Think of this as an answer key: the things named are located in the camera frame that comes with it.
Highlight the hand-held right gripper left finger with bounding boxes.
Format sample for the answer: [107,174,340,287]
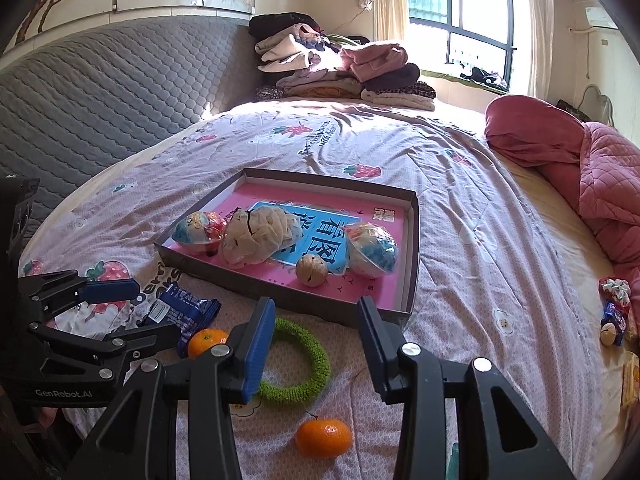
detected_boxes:
[65,296,277,480]

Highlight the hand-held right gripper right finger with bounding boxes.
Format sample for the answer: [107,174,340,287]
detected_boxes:
[356,296,576,480]

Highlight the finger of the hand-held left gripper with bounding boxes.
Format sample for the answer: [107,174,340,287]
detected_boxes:
[19,270,141,323]
[27,323,181,378]

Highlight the blue snack packet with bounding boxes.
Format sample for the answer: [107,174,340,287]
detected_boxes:
[137,282,222,346]

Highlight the orange tangerine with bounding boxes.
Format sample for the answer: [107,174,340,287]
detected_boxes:
[187,328,230,359]
[295,419,353,459]

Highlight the green fuzzy ring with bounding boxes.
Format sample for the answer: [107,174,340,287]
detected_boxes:
[255,317,332,407]

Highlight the shallow grey cardboard box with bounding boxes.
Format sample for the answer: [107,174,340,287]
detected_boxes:
[153,168,420,331]

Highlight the beige walnut-shaped ball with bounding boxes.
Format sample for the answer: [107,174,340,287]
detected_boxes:
[295,254,329,288]

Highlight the egg-shaped toy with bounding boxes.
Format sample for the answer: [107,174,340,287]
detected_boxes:
[342,222,399,279]
[171,211,228,258]

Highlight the beige mesh bonnet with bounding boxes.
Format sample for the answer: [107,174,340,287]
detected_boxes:
[218,205,305,267]

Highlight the pink and blue book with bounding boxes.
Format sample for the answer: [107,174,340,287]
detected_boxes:
[165,182,408,311]

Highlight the strawberry printed bed sheet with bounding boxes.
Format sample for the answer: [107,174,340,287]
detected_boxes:
[20,95,626,480]

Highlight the grey quilted headboard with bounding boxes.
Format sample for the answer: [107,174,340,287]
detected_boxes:
[0,15,263,221]

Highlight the small blue doll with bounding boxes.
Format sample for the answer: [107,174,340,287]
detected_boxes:
[600,300,631,347]

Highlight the red and white fabric doll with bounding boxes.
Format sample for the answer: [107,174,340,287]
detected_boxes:
[599,276,632,306]

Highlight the yellow packet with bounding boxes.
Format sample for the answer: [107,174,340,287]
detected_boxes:
[620,352,640,408]

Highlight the green windowsill mat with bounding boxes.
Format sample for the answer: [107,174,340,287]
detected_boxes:
[420,67,506,93]

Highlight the pink quilted blanket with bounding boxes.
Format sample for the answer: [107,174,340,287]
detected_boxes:
[484,95,640,341]

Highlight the pile of folded clothes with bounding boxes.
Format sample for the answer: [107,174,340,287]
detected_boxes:
[248,12,437,111]

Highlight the dark clothes on windowsill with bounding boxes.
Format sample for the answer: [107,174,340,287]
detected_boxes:
[460,66,508,92]

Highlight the white metal chair back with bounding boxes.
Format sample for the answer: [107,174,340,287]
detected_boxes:
[575,84,615,126]

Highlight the dark-framed window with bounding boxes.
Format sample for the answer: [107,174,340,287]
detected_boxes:
[402,0,518,93]

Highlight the white air conditioner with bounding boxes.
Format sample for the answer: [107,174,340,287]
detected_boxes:
[582,6,618,29]

